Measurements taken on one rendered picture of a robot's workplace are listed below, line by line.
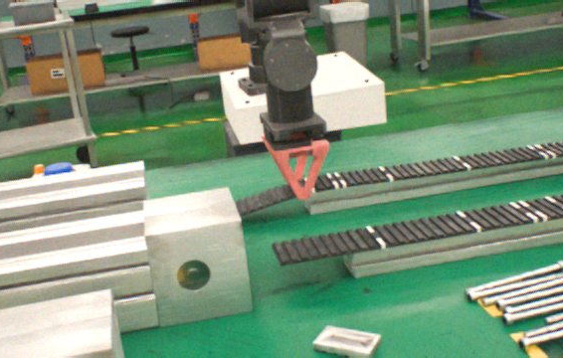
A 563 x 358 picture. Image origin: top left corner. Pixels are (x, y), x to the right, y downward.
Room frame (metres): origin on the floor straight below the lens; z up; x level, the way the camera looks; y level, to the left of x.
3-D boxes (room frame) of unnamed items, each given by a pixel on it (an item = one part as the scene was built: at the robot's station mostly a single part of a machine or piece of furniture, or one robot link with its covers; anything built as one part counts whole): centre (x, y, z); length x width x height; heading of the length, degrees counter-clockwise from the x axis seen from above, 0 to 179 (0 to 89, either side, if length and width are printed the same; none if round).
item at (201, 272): (0.67, 0.06, 0.83); 0.12 x 0.09 x 0.10; 6
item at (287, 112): (0.86, -0.07, 0.92); 0.10 x 0.07 x 0.07; 7
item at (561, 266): (0.61, -0.24, 0.78); 0.11 x 0.01 x 0.01; 105
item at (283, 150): (0.85, -0.07, 0.85); 0.07 x 0.07 x 0.09; 7
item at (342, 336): (0.53, -0.07, 0.78); 0.05 x 0.03 x 0.01; 58
